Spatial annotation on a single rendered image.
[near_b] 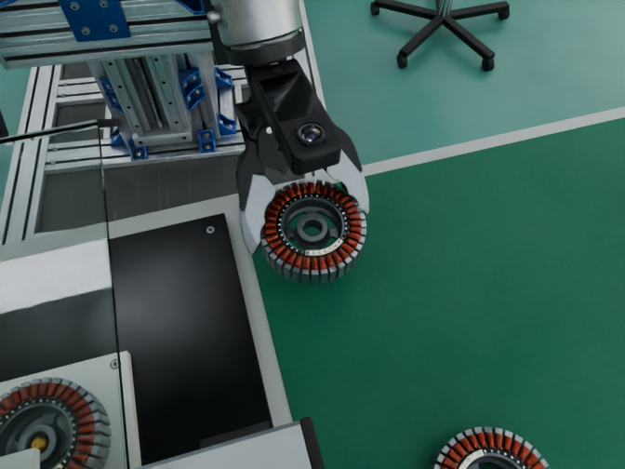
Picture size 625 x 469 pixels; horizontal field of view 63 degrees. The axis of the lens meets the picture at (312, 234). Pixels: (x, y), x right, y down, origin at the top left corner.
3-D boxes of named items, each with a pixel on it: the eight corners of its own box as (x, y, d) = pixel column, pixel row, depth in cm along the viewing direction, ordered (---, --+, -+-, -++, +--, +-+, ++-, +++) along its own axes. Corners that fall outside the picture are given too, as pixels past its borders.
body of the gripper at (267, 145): (310, 137, 58) (286, 24, 52) (338, 160, 51) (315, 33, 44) (245, 156, 56) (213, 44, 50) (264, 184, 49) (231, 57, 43)
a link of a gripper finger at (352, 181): (366, 179, 61) (316, 128, 56) (390, 198, 56) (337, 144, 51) (348, 198, 61) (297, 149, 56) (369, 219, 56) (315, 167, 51)
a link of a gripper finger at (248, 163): (267, 210, 53) (293, 131, 51) (272, 218, 52) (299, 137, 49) (224, 202, 51) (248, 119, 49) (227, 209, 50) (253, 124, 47)
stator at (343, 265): (246, 213, 57) (244, 195, 54) (338, 182, 60) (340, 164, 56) (282, 301, 53) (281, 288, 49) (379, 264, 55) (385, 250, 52)
